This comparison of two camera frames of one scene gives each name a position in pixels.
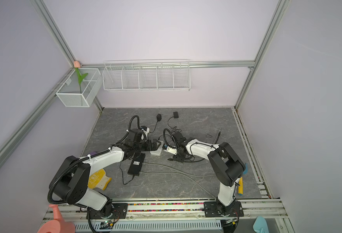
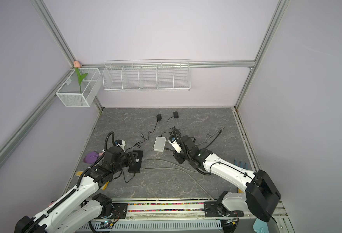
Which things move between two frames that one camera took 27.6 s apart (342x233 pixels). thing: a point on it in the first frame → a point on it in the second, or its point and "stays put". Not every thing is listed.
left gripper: (154, 147) → (130, 158)
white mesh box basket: (69, 93) stays put
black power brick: (136, 163) stays put
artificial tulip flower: (77, 65) stays put
